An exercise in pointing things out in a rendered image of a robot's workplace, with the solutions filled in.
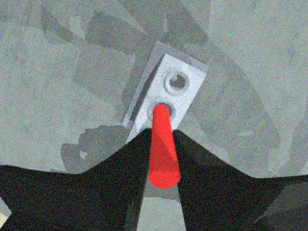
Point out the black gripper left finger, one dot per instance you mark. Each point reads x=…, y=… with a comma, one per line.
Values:
x=106, y=197

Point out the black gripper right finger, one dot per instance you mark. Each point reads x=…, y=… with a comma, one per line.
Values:
x=217, y=197

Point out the red peg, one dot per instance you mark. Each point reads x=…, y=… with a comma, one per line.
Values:
x=164, y=170

